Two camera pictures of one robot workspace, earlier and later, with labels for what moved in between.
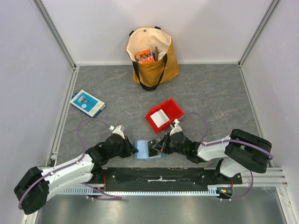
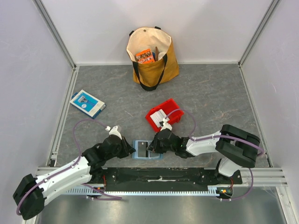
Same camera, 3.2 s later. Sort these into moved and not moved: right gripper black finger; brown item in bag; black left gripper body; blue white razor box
Moved: right gripper black finger
Not moved: black left gripper body; blue white razor box; brown item in bag
